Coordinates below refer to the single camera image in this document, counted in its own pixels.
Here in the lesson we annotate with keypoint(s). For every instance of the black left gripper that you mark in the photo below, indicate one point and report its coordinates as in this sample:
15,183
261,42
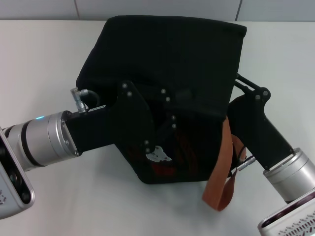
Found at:
128,123

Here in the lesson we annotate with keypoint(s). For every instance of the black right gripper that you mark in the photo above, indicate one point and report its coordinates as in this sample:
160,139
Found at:
256,127

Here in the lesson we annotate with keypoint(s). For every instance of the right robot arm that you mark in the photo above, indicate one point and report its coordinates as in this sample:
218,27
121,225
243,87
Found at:
295,172

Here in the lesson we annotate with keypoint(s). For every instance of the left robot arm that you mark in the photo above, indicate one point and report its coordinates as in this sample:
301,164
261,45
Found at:
37,140

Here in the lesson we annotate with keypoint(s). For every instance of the right gripper silver connector plug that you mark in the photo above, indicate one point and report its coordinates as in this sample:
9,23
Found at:
246,163

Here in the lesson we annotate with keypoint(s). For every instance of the gripper silver connector plug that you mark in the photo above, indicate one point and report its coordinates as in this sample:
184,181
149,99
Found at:
246,163
79,102

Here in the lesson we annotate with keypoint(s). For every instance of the left gripper silver connector plug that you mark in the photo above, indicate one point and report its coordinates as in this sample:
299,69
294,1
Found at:
79,102

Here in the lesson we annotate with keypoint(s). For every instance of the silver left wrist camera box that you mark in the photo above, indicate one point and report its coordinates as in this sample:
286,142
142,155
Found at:
12,191

